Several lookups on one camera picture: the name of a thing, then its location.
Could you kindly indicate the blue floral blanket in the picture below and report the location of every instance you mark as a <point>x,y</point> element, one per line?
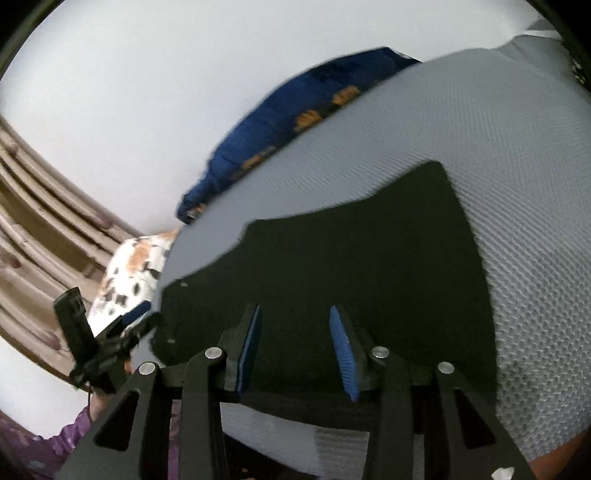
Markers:
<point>258,152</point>

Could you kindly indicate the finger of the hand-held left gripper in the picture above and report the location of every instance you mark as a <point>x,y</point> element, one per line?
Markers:
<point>74,323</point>
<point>136,318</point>

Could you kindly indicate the white cloth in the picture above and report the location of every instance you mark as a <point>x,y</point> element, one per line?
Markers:
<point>542,33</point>

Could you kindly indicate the person's left forearm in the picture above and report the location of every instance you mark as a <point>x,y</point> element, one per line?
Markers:
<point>55,443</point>

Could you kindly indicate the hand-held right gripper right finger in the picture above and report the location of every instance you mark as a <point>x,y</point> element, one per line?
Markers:
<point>346,355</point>

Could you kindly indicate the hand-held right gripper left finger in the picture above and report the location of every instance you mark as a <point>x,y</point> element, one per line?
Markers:
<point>248,350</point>

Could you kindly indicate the white floral pillow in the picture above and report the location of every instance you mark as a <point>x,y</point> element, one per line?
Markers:
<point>134,263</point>

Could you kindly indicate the black pants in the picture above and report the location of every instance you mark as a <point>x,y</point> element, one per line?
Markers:
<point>346,254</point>

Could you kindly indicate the brown curtain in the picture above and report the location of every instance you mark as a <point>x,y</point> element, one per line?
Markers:
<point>37,254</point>

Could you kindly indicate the grey mesh mattress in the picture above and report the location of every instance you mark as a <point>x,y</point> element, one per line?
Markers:
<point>461,115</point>

